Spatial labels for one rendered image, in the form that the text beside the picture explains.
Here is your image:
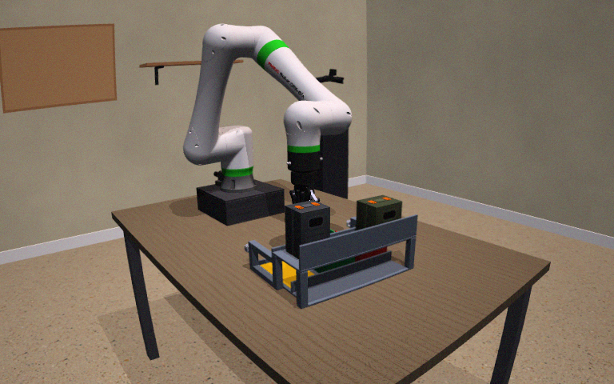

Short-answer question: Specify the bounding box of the red bin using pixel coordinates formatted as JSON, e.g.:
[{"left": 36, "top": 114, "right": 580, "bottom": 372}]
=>
[{"left": 355, "top": 247, "right": 387, "bottom": 262}]

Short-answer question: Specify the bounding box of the green bin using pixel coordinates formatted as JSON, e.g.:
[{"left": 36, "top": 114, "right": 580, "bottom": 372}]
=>
[{"left": 315, "top": 229, "right": 355, "bottom": 273}]

